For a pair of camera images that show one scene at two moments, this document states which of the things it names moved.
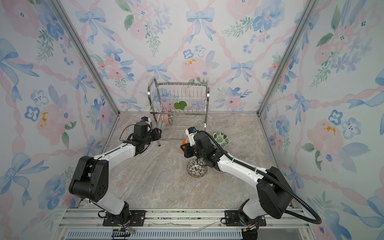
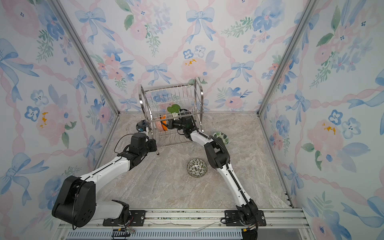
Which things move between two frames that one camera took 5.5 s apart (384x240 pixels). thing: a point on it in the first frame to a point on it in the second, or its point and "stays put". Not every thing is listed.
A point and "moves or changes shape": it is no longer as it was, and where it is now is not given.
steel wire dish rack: (177, 107) moves or changes shape
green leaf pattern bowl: (221, 138) stays put
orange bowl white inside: (184, 142) to (163, 122)
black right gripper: (188, 148) to (171, 123)
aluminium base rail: (183, 224) stays put
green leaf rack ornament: (181, 105) to (174, 109)
